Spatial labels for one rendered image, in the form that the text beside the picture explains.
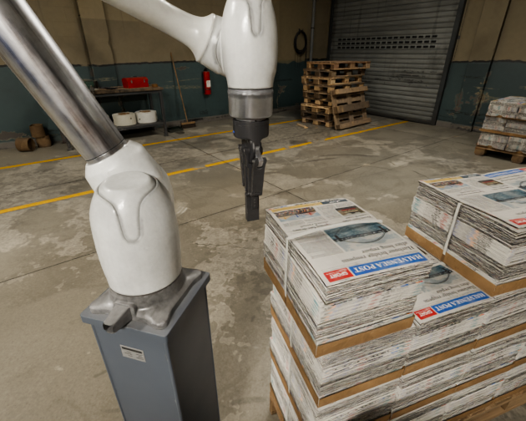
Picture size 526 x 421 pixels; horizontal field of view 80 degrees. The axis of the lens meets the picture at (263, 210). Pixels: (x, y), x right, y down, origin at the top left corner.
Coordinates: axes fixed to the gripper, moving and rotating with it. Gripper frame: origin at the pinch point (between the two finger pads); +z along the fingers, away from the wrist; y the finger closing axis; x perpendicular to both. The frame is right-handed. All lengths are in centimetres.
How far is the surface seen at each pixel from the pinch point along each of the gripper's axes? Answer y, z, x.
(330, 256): -11.7, 9.9, -15.1
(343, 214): 5.8, 10.2, -30.0
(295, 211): 11.7, 10.0, -17.0
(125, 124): 575, 87, 62
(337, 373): -19.2, 42.7, -16.8
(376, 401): -19, 64, -33
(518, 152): 233, 99, -487
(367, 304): -19.6, 19.8, -21.6
